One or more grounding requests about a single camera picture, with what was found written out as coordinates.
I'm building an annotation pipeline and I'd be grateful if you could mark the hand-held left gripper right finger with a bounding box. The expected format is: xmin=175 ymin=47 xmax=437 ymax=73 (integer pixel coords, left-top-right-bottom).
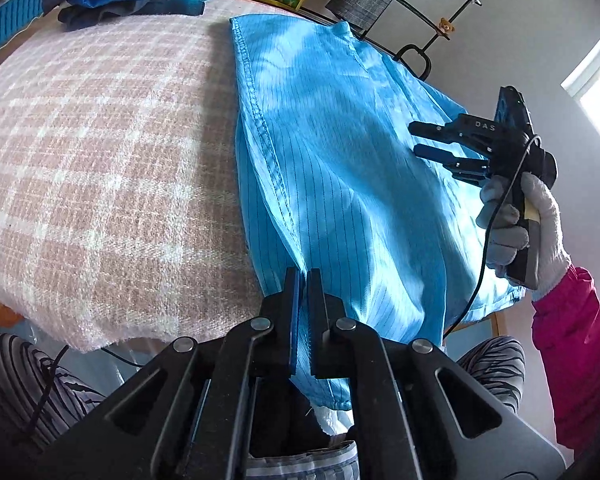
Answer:
xmin=307 ymin=268 xmax=567 ymax=480

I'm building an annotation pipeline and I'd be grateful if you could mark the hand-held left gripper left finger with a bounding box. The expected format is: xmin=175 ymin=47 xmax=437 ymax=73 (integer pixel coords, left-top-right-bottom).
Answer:
xmin=35 ymin=266 xmax=301 ymax=480

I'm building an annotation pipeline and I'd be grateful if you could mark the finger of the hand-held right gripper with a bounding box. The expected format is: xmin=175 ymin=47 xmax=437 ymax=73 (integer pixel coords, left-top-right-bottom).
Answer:
xmin=413 ymin=143 xmax=490 ymax=184
xmin=408 ymin=121 xmax=463 ymax=142

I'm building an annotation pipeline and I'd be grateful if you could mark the light blue striped work coat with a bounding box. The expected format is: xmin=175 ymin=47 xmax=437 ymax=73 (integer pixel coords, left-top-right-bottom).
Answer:
xmin=229 ymin=14 xmax=528 ymax=411

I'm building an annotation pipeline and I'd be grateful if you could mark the person's right forearm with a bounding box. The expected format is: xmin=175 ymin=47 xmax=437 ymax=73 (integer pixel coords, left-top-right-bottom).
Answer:
xmin=531 ymin=266 xmax=600 ymax=453

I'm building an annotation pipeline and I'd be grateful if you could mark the black metal clothes rack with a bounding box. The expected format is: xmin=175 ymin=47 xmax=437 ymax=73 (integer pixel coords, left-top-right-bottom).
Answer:
xmin=300 ymin=0 xmax=511 ymax=81

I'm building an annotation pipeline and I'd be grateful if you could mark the person's right hand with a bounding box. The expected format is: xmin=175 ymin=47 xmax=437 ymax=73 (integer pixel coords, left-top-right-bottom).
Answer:
xmin=476 ymin=172 xmax=574 ymax=302

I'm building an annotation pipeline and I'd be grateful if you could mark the grey checked cloth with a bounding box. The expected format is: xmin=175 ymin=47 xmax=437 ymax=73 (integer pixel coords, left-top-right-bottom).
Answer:
xmin=245 ymin=441 xmax=358 ymax=480

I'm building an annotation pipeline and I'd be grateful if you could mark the person's right leg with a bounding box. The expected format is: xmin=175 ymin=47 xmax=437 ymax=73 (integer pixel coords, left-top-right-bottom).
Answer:
xmin=455 ymin=336 xmax=527 ymax=413

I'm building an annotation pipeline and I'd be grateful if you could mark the person's leg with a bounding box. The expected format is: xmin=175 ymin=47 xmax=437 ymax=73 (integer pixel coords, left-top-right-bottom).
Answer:
xmin=455 ymin=336 xmax=527 ymax=413
xmin=0 ymin=332 xmax=108 ymax=456

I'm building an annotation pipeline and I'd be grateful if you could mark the pink plaid blanket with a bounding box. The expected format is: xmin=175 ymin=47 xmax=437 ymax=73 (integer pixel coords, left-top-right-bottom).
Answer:
xmin=0 ymin=0 xmax=346 ymax=353

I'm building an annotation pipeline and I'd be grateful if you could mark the person's left leg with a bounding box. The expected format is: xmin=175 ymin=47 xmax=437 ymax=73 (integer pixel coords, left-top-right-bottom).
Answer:
xmin=0 ymin=332 xmax=108 ymax=456

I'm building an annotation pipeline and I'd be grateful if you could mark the dark teal checked folded garment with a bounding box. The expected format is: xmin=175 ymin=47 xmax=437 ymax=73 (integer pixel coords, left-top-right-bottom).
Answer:
xmin=57 ymin=0 xmax=207 ymax=30

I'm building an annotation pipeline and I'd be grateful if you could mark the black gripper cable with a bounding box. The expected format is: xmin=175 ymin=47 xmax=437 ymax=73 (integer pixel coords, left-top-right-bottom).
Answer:
xmin=442 ymin=134 xmax=543 ymax=340

